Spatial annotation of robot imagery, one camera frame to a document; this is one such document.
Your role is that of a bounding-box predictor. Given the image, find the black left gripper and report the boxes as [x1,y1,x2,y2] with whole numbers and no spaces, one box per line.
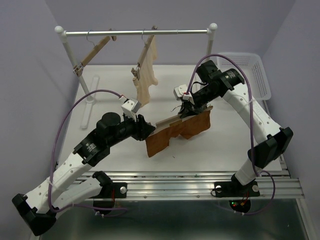
[108,111,156,147]

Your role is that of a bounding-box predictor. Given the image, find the wooden hanger for brown underwear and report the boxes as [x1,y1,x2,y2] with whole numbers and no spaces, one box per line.
[149,104,213,136]

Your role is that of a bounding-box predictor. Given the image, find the brown underwear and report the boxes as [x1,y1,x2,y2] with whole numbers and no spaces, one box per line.
[145,111,211,158]

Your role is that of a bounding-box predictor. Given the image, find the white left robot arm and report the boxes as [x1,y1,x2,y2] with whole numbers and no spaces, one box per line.
[12,112,156,236]

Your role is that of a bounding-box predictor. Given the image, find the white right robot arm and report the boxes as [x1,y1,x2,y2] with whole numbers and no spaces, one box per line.
[173,60,293,198]

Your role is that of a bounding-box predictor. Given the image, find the cream underwear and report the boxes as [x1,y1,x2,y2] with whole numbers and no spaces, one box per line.
[132,51,158,108]

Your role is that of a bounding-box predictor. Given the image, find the wooden hanger with cream underwear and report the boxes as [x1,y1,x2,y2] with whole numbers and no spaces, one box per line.
[131,33,157,80]

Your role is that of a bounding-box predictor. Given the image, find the empty wooden clip hanger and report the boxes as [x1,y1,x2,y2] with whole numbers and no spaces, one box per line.
[73,30,117,77]

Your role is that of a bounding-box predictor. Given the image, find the white metal clothes rack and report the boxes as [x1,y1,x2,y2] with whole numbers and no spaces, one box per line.
[54,22,218,130]

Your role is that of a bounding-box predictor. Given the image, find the white plastic basket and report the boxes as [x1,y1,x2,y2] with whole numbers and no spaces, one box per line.
[216,51,272,101]

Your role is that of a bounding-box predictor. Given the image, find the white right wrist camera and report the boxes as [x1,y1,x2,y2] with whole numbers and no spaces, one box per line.
[173,84,193,102]

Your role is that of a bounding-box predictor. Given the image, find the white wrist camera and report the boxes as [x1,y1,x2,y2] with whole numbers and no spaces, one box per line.
[119,95,142,120]
[173,84,193,102]

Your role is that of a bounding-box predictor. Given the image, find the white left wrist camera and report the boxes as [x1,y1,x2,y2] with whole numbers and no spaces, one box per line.
[119,95,142,120]

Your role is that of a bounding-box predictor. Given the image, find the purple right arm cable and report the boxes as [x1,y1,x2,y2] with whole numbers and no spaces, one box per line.
[183,54,277,216]

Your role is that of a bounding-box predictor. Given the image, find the aluminium mounting rail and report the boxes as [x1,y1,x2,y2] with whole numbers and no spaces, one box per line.
[107,171,305,201]

